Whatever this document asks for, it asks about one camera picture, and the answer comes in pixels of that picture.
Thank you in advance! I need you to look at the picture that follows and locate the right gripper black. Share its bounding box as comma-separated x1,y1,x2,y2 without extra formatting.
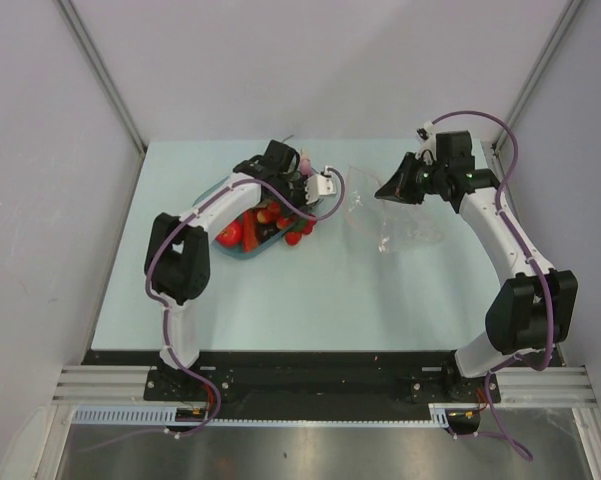
376,152,447,205

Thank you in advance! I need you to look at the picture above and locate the red cherry tomato bunch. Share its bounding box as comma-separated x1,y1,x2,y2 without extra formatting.
254,201,316,247

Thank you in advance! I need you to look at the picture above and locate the clear zip top bag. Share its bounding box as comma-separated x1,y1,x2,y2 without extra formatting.
344,166,445,254

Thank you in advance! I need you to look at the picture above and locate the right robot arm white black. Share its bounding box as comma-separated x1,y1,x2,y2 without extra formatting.
374,128,578,401

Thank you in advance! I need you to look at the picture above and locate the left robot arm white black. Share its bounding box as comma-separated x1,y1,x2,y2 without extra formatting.
144,140,341,400

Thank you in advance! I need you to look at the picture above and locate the purple eggplant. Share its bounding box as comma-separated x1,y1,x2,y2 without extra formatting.
298,149,314,177

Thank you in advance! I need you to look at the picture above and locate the teal plastic tray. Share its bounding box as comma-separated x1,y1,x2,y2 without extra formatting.
180,173,324,260

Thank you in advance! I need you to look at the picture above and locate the red apple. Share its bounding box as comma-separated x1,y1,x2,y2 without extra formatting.
216,220,243,248

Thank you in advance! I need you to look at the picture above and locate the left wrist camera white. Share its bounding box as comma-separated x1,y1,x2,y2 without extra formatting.
305,167,336,205

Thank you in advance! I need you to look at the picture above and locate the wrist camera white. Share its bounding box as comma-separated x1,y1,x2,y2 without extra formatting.
416,121,436,157
305,167,336,205

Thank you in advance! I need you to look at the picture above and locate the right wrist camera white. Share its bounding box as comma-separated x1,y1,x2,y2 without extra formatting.
416,121,436,157

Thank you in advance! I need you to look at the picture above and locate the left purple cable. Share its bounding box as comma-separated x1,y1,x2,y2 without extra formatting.
77,165,346,454

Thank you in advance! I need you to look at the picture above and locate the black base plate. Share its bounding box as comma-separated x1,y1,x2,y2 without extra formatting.
82,351,502,420

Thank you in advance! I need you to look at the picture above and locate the light blue cable duct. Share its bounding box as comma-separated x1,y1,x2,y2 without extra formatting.
72,404,480,430

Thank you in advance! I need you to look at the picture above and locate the right aluminium frame post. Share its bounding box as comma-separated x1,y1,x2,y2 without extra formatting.
504,0,588,129

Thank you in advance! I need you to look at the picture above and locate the aluminium frame post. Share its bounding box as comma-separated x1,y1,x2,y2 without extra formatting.
504,0,588,129
53,0,148,159

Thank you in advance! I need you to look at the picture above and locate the aluminium rail front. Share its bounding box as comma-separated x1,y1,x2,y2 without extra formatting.
53,366,598,408

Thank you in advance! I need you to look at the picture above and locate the left aluminium frame post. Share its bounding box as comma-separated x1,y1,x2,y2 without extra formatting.
53,0,148,159

